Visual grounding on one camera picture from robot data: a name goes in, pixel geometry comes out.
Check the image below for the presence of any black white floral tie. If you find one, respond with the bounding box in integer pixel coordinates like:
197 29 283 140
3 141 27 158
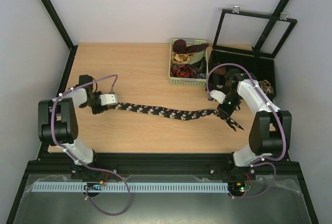
112 102 220 121

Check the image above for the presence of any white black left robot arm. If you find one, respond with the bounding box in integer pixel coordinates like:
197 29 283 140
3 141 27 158
38 75 118 165

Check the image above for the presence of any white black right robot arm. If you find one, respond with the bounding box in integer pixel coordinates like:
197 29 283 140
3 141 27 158
210 69 292 178

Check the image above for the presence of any brown patterned rolled tie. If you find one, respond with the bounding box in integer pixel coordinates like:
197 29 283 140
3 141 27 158
259 79 274 94

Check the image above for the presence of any black tie storage box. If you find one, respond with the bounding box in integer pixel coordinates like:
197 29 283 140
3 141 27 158
208 50 276 100

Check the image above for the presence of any red navy striped tie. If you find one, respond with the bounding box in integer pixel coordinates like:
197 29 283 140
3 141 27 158
170 63 195 78

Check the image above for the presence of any light green plastic basket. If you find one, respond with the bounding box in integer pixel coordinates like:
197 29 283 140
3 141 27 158
169 38 210 87

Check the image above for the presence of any beige patterned tie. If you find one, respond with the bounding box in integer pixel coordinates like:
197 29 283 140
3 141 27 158
171 53 194 64

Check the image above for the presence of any dark red rolled tie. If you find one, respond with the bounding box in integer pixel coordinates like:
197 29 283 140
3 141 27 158
172 39 209 54

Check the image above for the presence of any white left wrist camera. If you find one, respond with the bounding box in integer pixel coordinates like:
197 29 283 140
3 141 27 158
99 93 118 106

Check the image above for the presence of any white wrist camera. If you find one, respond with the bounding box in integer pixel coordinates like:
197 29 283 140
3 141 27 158
210 90 226 104
99 93 118 106

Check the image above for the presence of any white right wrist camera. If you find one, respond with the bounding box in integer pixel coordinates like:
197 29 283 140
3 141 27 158
210 90 226 104

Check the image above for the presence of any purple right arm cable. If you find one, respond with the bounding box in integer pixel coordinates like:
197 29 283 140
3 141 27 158
206 63 287 200

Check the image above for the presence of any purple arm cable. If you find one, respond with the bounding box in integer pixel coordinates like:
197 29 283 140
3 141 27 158
206 63 287 200
50 74 132 215

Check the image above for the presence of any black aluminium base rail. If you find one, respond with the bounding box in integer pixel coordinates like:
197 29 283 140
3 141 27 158
24 153 301 181

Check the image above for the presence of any light blue slotted cable duct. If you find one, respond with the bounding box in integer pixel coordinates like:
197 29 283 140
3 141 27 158
32 182 229 193

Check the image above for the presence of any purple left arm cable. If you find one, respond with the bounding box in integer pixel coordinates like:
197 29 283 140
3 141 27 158
50 74 132 215

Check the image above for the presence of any black left frame post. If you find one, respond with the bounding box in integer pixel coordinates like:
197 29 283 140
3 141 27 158
26 0 75 51

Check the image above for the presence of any black frame post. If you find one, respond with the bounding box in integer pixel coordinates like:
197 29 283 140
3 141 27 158
254 0 290 51
26 0 75 51

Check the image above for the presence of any black right frame post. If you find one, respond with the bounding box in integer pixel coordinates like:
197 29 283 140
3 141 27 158
254 0 290 51

